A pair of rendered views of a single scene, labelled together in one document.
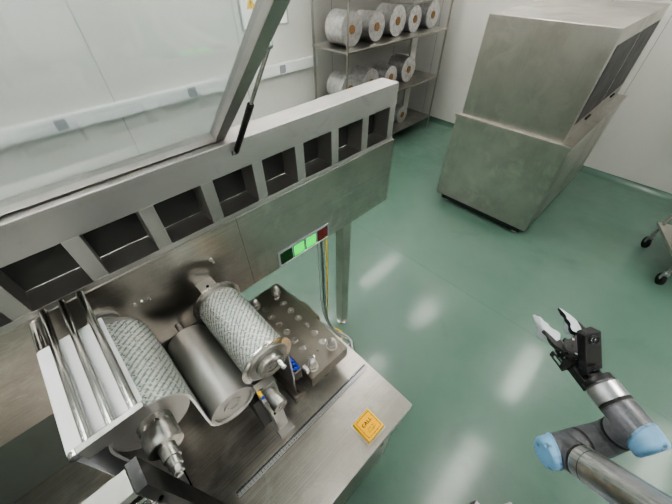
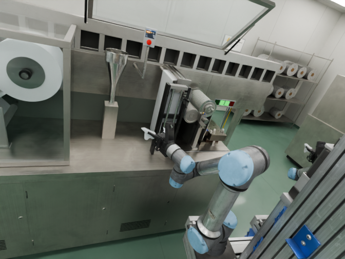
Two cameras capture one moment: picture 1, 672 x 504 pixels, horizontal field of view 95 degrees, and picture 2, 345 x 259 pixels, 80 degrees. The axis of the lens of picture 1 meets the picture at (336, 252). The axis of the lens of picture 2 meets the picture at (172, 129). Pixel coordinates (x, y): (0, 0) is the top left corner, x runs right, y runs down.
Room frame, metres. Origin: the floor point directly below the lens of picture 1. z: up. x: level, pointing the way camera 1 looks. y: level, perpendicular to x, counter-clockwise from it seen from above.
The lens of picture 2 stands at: (-1.17, -0.06, 1.81)
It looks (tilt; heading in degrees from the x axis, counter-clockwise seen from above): 28 degrees down; 17
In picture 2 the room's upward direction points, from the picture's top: 16 degrees clockwise
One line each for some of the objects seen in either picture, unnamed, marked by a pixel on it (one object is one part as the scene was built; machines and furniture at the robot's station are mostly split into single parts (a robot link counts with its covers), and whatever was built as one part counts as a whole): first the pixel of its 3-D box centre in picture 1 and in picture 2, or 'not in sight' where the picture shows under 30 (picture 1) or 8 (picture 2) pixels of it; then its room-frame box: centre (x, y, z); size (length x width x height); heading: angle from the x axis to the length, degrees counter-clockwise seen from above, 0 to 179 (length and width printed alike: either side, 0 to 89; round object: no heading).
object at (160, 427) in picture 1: (160, 434); not in sight; (0.18, 0.34, 1.34); 0.06 x 0.06 x 0.06; 44
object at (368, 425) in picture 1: (368, 425); not in sight; (0.31, -0.10, 0.91); 0.07 x 0.07 x 0.02; 44
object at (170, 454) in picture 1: (173, 460); not in sight; (0.13, 0.30, 1.34); 0.06 x 0.03 x 0.03; 44
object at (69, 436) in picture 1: (124, 421); (160, 105); (0.25, 0.53, 1.17); 0.34 x 0.05 x 0.54; 44
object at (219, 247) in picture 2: not in sight; (214, 236); (-0.36, -0.20, 0.87); 0.15 x 0.15 x 0.10
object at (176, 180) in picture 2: not in sight; (180, 174); (-0.34, 0.09, 1.11); 0.11 x 0.08 x 0.11; 152
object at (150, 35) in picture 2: not in sight; (150, 37); (0.00, 0.60, 1.66); 0.07 x 0.07 x 0.10; 29
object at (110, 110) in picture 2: not in sight; (111, 101); (-0.06, 0.77, 1.19); 0.14 x 0.14 x 0.57
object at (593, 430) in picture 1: (600, 439); not in sight; (0.22, -0.66, 1.12); 0.11 x 0.08 x 0.11; 101
